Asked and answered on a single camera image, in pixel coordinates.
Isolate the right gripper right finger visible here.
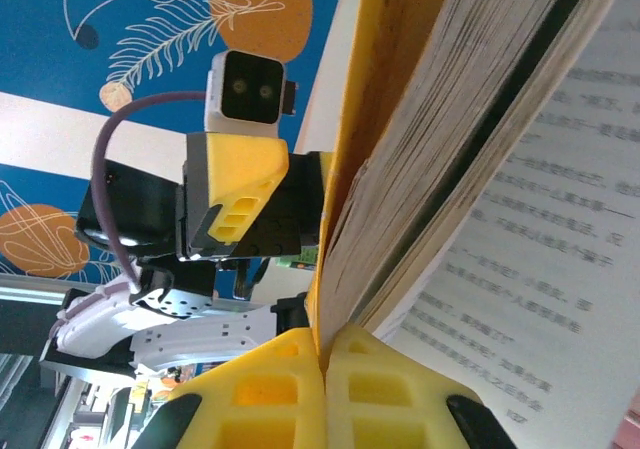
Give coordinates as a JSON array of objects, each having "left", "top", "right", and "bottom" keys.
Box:
[{"left": 324, "top": 322, "right": 516, "bottom": 449}]

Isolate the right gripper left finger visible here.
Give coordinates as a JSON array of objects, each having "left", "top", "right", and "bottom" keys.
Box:
[{"left": 132, "top": 326, "right": 327, "bottom": 449}]

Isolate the yellow paperback book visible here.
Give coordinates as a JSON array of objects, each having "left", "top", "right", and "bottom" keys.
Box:
[{"left": 309, "top": 0, "right": 640, "bottom": 449}]

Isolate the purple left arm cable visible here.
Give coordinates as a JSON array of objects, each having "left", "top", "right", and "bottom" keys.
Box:
[{"left": 92, "top": 91, "right": 209, "bottom": 293}]

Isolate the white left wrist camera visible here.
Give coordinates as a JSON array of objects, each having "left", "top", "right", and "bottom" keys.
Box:
[{"left": 203, "top": 49, "right": 300, "bottom": 135}]

